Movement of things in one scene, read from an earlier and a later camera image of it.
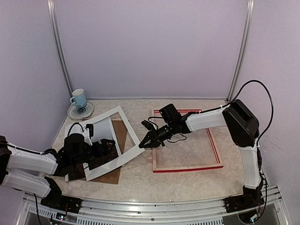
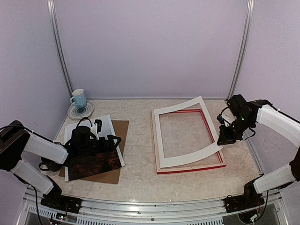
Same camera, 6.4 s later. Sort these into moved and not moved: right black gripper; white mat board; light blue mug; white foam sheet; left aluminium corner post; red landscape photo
Moved: right black gripper; white mat board
Not moved: white foam sheet; red landscape photo; left aluminium corner post; light blue mug
